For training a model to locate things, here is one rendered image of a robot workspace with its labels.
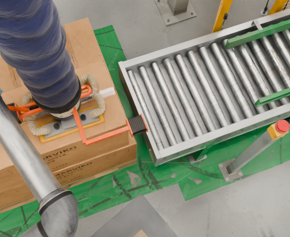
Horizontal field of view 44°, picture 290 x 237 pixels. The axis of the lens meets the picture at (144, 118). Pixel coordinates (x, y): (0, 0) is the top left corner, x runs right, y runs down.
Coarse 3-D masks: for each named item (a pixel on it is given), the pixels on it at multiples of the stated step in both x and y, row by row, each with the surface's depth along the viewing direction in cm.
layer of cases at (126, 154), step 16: (80, 32) 252; (80, 48) 248; (96, 48) 248; (0, 64) 242; (80, 64) 244; (0, 80) 238; (16, 80) 238; (96, 160) 228; (112, 160) 242; (128, 160) 259; (64, 176) 234; (80, 176) 250; (0, 192) 214; (16, 192) 227
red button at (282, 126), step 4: (280, 120) 181; (284, 120) 181; (276, 124) 181; (280, 124) 180; (284, 124) 180; (288, 124) 180; (276, 128) 180; (280, 128) 179; (284, 128) 179; (288, 128) 179; (280, 132) 180; (284, 132) 179
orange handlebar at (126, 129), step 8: (88, 88) 179; (80, 96) 177; (24, 104) 175; (32, 104) 175; (24, 112) 174; (32, 112) 174; (80, 128) 171; (120, 128) 172; (128, 128) 172; (104, 136) 170; (112, 136) 172; (88, 144) 170
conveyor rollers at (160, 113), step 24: (216, 48) 251; (240, 48) 252; (144, 72) 243; (168, 72) 245; (216, 72) 244; (240, 72) 245; (168, 96) 237; (240, 96) 239; (192, 120) 232; (240, 120) 233
